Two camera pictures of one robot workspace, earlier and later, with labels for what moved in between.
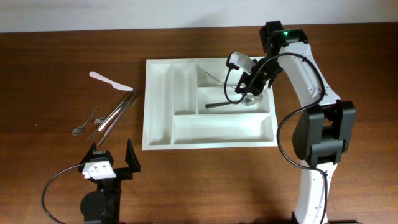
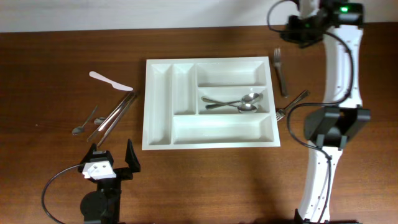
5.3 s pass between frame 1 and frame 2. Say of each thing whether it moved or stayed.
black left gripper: stayed
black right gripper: moved
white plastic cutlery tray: stayed
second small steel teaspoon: stayed
